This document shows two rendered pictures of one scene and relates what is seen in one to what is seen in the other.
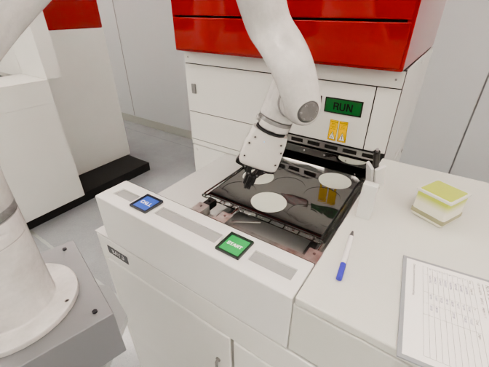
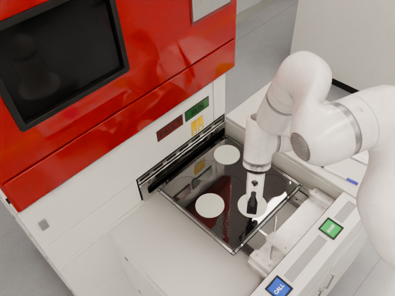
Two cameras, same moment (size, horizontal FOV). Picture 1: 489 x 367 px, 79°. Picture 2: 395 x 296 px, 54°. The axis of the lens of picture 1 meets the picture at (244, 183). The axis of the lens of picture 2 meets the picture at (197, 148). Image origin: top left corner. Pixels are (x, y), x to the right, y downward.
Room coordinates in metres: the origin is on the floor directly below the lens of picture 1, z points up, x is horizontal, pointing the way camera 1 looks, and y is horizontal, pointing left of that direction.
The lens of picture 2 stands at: (0.68, 0.68, 2.02)
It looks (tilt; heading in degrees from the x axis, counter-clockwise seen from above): 48 degrees down; 284
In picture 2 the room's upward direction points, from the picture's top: 4 degrees counter-clockwise
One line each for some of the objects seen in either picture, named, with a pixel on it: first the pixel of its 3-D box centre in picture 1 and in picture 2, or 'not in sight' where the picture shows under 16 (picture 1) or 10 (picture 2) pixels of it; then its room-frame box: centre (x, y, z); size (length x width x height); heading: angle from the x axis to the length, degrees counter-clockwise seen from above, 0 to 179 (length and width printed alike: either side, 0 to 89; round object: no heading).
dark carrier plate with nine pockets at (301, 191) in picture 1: (288, 186); (228, 187); (0.77, -0.13, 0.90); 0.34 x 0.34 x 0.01; 56
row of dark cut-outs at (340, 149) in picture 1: (313, 143); (183, 147); (0.96, -0.24, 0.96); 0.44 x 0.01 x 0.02; 56
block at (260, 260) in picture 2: (195, 214); (263, 262); (0.63, 0.13, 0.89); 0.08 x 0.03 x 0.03; 146
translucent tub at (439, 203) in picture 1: (439, 203); not in sight; (0.53, -0.43, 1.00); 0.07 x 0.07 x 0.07; 30
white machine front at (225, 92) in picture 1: (271, 116); (142, 162); (1.07, -0.10, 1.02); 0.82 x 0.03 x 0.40; 56
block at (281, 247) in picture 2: (218, 225); (278, 245); (0.59, 0.06, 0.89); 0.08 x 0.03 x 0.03; 146
